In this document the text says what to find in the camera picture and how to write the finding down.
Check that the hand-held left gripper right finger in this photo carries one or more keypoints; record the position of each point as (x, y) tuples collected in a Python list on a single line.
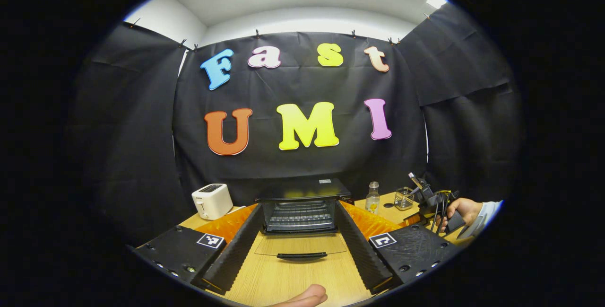
[(361, 250)]

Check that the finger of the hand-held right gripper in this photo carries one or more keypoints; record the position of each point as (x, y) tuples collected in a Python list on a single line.
[(419, 185)]

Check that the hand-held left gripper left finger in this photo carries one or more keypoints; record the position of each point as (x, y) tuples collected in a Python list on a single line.
[(236, 255)]

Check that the black electric oven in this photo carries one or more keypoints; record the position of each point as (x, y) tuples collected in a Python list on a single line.
[(302, 188)]

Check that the clear glass bottle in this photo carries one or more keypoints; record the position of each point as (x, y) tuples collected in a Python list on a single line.
[(372, 203)]

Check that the white toaster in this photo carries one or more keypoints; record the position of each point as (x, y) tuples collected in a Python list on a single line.
[(212, 203)]

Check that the black backdrop cloth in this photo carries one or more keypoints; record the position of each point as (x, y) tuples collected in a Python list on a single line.
[(302, 84)]

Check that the small ceiling light panel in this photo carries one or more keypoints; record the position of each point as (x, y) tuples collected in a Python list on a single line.
[(436, 1)]

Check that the row of small cloth clips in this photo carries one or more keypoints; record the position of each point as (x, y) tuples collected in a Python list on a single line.
[(257, 33)]

